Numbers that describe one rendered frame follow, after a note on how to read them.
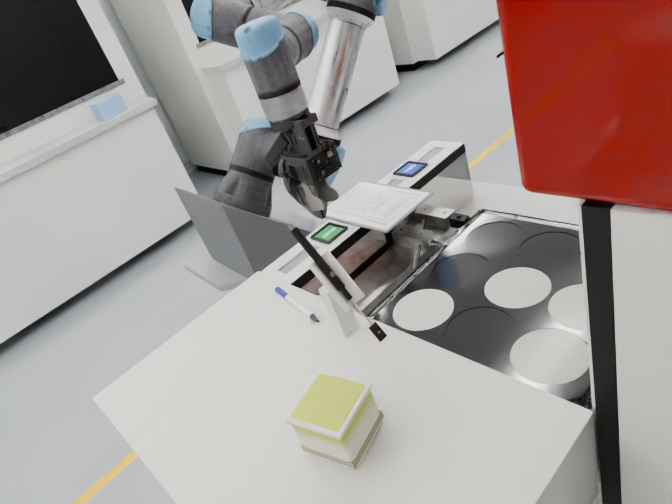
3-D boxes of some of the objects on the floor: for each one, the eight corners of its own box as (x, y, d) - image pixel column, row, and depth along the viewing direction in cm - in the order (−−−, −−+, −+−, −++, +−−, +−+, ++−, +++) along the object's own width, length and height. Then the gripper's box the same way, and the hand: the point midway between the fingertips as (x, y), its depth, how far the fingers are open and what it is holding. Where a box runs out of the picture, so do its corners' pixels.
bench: (409, 88, 478) (345, -180, 375) (263, 186, 393) (128, -125, 290) (332, 90, 556) (261, -132, 453) (195, 172, 471) (70, -77, 368)
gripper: (287, 127, 83) (328, 236, 94) (326, 103, 87) (361, 210, 98) (257, 126, 89) (299, 228, 100) (295, 103, 93) (331, 204, 104)
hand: (318, 211), depth 100 cm, fingers closed
